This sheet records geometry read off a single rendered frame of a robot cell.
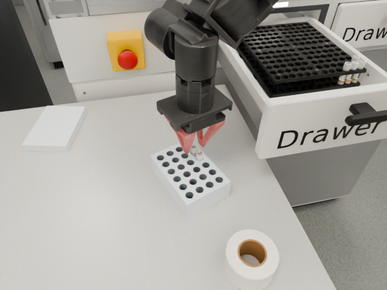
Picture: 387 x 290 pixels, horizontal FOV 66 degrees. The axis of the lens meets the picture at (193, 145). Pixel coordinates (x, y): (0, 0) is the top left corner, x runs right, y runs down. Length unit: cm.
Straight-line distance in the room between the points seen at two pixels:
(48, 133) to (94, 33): 23
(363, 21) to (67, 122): 73
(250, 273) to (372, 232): 118
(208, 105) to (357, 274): 112
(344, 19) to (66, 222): 74
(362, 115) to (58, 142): 53
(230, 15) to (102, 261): 37
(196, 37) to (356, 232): 127
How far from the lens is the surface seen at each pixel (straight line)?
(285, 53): 63
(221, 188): 48
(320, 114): 49
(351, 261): 144
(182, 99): 43
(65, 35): 70
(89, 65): 73
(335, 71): 60
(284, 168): 115
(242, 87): 57
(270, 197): 53
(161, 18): 45
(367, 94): 51
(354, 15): 86
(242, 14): 40
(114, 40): 65
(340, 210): 156
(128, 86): 75
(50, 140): 65
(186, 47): 38
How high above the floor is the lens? 117
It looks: 44 degrees down
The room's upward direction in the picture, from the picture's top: straight up
